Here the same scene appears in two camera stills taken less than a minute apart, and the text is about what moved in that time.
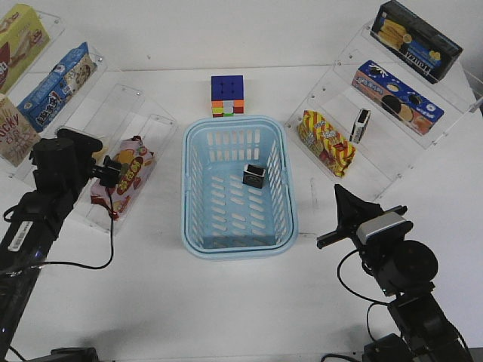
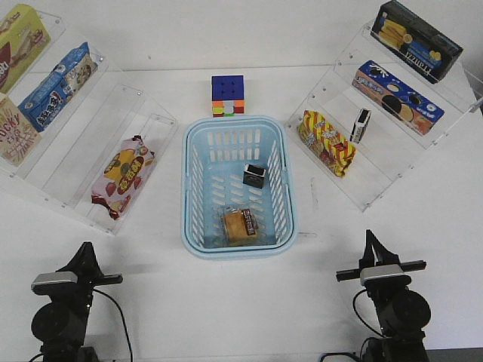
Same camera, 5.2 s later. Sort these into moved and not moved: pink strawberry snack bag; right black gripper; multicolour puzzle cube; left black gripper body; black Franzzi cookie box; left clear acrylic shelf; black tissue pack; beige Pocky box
Moved: right black gripper; left black gripper body
Not moved: left clear acrylic shelf; black tissue pack; black Franzzi cookie box; pink strawberry snack bag; multicolour puzzle cube; beige Pocky box
